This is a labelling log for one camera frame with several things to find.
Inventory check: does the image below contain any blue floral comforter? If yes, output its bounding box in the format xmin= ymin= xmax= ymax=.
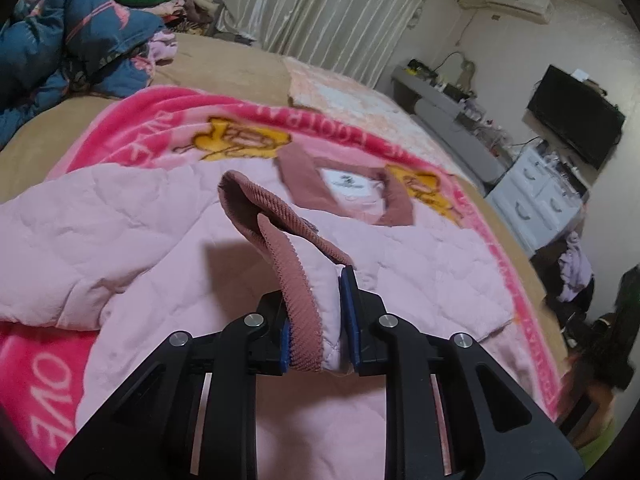
xmin=1 ymin=0 xmax=178 ymax=144

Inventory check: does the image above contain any pink quilted jacket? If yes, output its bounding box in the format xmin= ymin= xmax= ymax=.
xmin=1 ymin=145 xmax=514 ymax=479

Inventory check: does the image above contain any black flat screen television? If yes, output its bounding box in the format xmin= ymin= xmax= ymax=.
xmin=527 ymin=65 xmax=626 ymax=169

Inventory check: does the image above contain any pile of assorted clothes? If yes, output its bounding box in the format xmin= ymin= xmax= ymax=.
xmin=115 ymin=0 xmax=257 ymax=47

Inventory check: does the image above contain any peach white patterned blanket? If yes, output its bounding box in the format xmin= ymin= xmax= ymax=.
xmin=283 ymin=58 xmax=472 ymax=181

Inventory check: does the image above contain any white wall air conditioner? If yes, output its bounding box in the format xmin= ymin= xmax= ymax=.
xmin=485 ymin=0 xmax=554 ymax=24

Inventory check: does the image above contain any beige striped curtain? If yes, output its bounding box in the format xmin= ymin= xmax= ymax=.
xmin=222 ymin=0 xmax=424 ymax=87

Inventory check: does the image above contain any pink cartoon fleece blanket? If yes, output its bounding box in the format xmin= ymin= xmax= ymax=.
xmin=1 ymin=86 xmax=561 ymax=467

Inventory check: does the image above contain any purple cloth on chair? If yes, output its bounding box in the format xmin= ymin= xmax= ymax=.
xmin=558 ymin=231 xmax=593 ymax=302

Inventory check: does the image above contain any grey cluttered desk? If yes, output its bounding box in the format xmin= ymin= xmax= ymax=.
xmin=390 ymin=65 xmax=506 ymax=195

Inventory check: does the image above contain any white drawer cabinet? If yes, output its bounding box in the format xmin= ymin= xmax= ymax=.
xmin=486 ymin=146 xmax=584 ymax=258

